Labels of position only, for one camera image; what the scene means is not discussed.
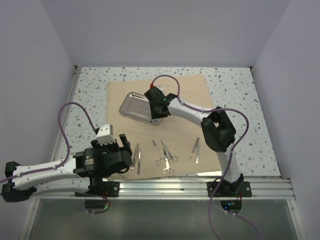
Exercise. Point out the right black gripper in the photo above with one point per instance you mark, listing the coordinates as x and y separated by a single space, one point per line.
155 115

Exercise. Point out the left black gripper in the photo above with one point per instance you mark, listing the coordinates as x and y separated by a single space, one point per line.
125 143

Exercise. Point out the steel instrument tray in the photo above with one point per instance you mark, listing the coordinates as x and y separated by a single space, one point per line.
137 107

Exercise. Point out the steel tweezers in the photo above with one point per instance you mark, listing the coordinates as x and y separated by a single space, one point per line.
135 156
139 162

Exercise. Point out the beige cloth wrap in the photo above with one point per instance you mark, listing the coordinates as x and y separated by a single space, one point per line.
178 134

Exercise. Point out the steel forceps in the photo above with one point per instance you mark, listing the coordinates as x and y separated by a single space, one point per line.
172 158

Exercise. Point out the steel spatula instrument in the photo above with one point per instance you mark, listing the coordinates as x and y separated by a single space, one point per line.
197 154

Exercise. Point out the steel clamp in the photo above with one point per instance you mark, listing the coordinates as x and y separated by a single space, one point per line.
158 162

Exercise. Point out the steel scissors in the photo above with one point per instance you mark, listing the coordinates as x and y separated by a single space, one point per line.
168 169

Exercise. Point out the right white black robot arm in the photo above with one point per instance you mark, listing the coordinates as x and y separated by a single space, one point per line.
217 128

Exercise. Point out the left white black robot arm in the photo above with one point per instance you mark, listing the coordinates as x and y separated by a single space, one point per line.
21 181

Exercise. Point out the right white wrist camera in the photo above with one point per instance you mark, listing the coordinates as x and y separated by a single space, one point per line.
160 87

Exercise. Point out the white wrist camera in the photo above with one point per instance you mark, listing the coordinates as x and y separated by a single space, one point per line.
160 87
104 135

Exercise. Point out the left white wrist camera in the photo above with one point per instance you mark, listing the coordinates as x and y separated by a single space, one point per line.
104 135

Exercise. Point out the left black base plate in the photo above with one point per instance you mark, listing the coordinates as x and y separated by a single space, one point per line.
107 190

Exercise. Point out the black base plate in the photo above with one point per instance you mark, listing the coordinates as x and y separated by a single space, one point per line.
239 188
107 190

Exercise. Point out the aluminium left side rail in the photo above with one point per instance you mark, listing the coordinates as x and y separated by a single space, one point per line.
59 149

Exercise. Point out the aluminium rail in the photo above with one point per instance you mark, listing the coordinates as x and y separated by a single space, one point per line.
59 149
189 187

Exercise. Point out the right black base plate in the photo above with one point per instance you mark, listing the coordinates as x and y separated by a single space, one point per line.
239 188

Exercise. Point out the aluminium front rail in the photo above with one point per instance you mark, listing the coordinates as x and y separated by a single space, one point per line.
189 187

